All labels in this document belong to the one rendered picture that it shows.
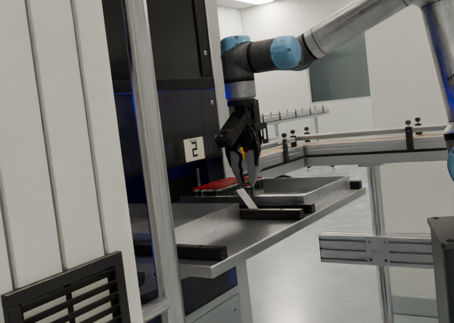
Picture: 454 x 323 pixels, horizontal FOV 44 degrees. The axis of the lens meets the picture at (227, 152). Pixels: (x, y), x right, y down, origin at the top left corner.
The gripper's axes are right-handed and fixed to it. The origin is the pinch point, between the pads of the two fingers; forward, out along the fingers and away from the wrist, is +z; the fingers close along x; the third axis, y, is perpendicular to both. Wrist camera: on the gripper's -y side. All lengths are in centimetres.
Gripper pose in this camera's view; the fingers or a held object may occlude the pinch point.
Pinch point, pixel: (245, 182)
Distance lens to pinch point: 137.5
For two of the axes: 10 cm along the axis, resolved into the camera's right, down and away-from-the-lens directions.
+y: 5.5, -1.3, 8.2
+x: -8.3, 0.5, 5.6
